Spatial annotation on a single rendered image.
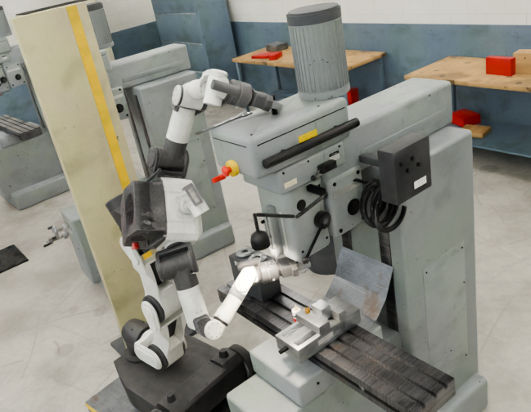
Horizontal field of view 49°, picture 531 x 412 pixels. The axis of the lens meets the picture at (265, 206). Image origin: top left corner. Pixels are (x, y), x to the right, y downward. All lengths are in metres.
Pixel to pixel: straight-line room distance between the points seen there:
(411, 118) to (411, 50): 4.72
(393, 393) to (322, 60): 1.23
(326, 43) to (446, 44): 4.81
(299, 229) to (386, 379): 0.65
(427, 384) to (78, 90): 2.49
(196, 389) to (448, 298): 1.27
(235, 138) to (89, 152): 1.81
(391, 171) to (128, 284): 2.39
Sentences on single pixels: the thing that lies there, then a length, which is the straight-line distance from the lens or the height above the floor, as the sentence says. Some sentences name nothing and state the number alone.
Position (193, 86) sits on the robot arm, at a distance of 2.22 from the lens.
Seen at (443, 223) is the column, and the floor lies 1.20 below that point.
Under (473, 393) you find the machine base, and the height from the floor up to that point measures 0.18.
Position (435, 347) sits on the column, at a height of 0.58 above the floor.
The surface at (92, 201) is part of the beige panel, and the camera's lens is 3.80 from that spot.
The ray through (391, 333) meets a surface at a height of 0.73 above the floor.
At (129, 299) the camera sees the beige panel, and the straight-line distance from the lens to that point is 4.14.
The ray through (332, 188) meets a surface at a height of 1.56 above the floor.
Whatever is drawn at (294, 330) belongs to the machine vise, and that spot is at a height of 1.00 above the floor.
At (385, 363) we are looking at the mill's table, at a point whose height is 0.92.
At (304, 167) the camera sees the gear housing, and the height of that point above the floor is 1.70.
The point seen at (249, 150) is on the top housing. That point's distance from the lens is 1.99.
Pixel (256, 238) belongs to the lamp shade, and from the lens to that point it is 2.16.
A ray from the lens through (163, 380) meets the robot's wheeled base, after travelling 3.12.
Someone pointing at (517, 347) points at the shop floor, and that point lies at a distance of 3.92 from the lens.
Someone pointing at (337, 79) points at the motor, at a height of 1.95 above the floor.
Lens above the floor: 2.52
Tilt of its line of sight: 25 degrees down
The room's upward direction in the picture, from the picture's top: 11 degrees counter-clockwise
